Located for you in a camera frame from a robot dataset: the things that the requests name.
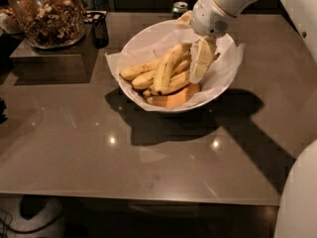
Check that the left long yellow banana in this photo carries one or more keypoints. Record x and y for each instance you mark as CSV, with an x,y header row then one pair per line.
x,y
131,72

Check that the white bowl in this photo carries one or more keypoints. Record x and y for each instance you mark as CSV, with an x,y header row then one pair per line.
x,y
158,37

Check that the green soda can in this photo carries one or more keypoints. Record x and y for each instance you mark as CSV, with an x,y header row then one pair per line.
x,y
178,9

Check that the orange fruit piece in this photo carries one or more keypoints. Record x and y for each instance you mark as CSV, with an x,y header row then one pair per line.
x,y
175,99

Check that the white paper liner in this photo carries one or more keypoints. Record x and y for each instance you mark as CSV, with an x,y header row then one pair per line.
x,y
228,73

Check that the black scoop cup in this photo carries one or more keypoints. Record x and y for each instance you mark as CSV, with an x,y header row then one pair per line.
x,y
99,26

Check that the glass jar of nuts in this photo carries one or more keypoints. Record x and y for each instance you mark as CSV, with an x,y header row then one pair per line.
x,y
50,24

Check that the dark square pedestal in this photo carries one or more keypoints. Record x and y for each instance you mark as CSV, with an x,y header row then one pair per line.
x,y
69,65

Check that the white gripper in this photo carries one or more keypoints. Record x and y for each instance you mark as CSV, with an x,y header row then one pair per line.
x,y
207,16

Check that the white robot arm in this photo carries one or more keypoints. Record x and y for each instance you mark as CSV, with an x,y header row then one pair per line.
x,y
296,178

